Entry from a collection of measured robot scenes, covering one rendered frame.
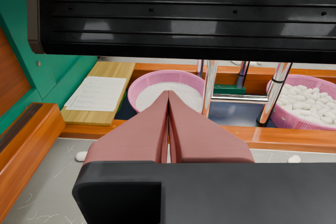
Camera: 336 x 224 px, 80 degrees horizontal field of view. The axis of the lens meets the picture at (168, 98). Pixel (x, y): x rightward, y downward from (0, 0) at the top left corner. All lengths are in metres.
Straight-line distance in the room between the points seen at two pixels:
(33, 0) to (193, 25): 0.17
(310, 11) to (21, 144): 0.46
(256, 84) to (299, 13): 0.60
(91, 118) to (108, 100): 0.08
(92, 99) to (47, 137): 0.19
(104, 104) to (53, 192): 0.24
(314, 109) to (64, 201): 0.70
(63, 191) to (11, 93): 0.23
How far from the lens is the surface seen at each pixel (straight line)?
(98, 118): 0.56
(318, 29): 0.26
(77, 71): 0.72
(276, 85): 0.51
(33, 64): 0.55
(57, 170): 0.54
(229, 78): 0.79
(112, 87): 0.66
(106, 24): 0.24
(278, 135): 0.58
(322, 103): 0.80
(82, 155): 0.51
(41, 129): 0.48
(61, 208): 0.49
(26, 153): 0.46
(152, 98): 0.67
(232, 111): 0.74
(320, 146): 0.61
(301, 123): 0.67
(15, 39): 0.52
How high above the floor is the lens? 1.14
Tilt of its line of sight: 38 degrees down
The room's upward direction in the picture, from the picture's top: straight up
